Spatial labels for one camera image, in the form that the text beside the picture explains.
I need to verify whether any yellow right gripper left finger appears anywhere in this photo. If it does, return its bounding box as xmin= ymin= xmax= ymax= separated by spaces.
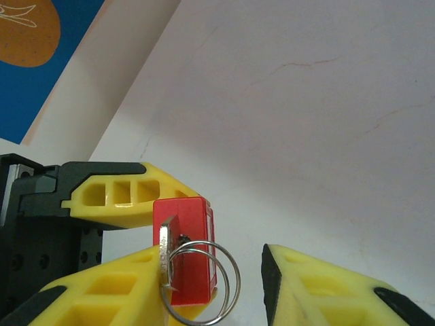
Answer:
xmin=0 ymin=244 xmax=169 ymax=326

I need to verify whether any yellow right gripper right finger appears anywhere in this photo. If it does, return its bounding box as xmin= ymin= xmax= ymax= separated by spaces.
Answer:
xmin=262 ymin=243 xmax=435 ymax=326

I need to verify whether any silver key with ring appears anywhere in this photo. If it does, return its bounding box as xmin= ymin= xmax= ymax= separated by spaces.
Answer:
xmin=157 ymin=214 xmax=242 ymax=326

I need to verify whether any red padlock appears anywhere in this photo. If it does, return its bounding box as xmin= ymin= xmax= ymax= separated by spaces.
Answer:
xmin=152 ymin=196 xmax=218 ymax=307

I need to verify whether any blue floral wall poster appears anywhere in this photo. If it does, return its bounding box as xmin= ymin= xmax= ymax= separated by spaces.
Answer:
xmin=0 ymin=0 xmax=106 ymax=145

